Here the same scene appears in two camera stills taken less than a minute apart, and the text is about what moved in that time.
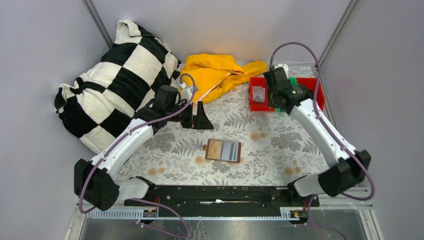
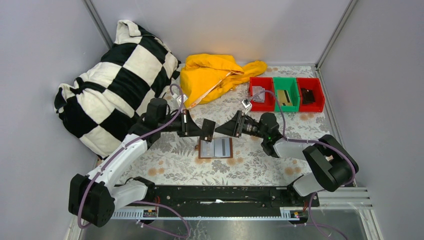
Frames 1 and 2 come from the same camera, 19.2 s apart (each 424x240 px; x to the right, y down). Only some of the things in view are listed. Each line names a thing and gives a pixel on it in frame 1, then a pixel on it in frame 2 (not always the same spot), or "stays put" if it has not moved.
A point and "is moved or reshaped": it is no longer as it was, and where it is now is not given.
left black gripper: (189, 114) -> (185, 123)
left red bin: (259, 81) stays put
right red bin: (309, 84) stays put
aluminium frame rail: (344, 202) stays put
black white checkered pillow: (96, 107) stays put
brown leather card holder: (223, 150) is moved or reshaped
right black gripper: (276, 100) -> (238, 123)
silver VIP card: (258, 94) stays put
